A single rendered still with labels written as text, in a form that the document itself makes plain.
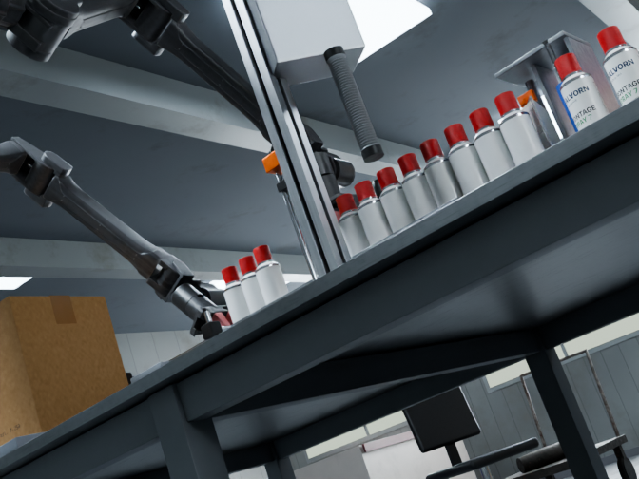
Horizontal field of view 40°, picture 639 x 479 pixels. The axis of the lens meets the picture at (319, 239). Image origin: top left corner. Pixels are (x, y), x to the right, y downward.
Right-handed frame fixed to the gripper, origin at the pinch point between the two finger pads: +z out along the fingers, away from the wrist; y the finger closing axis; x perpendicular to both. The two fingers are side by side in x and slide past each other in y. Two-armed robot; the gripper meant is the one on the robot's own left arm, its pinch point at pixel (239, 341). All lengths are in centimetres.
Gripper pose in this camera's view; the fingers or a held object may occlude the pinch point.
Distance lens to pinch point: 184.5
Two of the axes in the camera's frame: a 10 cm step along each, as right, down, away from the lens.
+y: 6.4, -0.1, 7.7
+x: -3.5, 8.9, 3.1
